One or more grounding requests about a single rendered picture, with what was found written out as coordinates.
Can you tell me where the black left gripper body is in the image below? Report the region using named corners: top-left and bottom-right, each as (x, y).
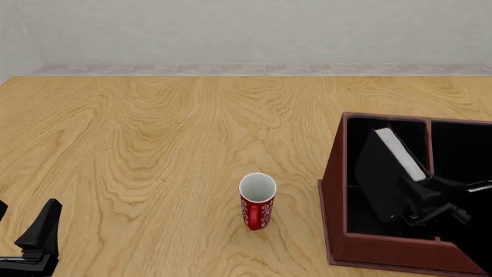
top-left (0, 249), bottom-right (60, 277)

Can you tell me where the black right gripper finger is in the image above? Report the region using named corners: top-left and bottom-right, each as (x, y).
top-left (398, 199), bottom-right (467, 228)
top-left (421, 174), bottom-right (469, 199)

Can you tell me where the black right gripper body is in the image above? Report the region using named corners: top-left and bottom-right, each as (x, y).
top-left (459, 179), bottom-right (492, 215)

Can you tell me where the black book with white pages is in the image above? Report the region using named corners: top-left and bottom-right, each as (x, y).
top-left (353, 127), bottom-right (436, 224)

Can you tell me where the red-brown desk caddy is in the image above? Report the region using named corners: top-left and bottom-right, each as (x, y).
top-left (317, 111), bottom-right (492, 277)

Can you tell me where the red mug with white pattern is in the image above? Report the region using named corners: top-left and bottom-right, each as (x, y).
top-left (238, 172), bottom-right (278, 232)

